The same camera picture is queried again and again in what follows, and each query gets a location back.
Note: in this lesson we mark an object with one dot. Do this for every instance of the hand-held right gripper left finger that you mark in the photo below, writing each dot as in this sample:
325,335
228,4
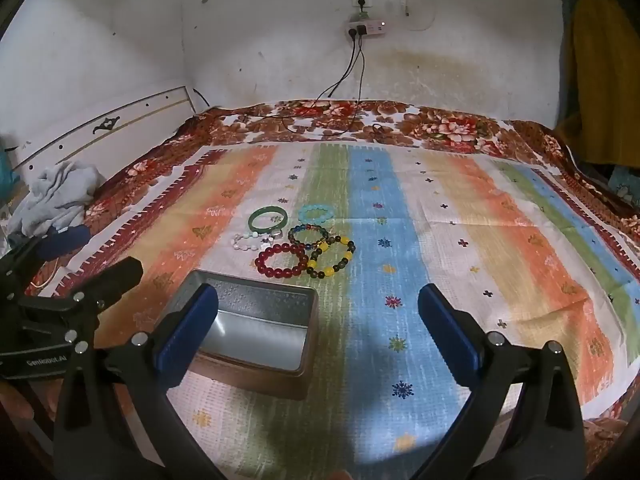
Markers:
186,332

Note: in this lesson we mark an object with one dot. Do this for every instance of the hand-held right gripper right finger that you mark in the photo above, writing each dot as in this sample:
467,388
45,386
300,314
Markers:
450,332

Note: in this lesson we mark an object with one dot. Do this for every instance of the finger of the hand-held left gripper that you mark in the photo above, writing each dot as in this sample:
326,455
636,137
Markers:
62,241
112,280

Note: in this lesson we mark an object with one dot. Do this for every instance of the silver metal tin box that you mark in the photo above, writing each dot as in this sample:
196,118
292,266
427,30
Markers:
260,335

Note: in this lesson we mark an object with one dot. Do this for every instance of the green jade bangle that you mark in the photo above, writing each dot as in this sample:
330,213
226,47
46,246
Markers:
252,223

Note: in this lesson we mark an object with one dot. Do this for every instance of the grey crumpled cloth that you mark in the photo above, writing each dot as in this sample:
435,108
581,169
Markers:
60,190

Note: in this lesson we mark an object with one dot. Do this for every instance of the striped pastel cloth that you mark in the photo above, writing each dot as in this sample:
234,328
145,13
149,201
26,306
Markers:
425,240

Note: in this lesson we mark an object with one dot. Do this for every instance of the white headboard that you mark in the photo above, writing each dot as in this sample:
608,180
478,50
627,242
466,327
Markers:
125,115

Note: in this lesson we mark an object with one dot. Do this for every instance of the brown floral blanket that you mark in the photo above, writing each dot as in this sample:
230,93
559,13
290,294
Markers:
440,127

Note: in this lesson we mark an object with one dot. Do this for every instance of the light blue printed cloth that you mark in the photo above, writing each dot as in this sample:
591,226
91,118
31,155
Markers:
625,186

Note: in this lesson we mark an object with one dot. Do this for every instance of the pink power strip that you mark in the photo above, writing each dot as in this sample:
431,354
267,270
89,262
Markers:
372,29

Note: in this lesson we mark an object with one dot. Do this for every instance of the mustard yellow hanging cloth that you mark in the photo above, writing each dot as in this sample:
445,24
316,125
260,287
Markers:
605,60

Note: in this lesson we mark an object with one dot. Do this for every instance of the blue-grey hanging cloth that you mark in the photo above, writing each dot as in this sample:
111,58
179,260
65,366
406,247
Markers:
567,35

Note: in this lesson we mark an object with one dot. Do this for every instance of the clear plastic wall hook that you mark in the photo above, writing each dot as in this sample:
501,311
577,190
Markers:
419,10

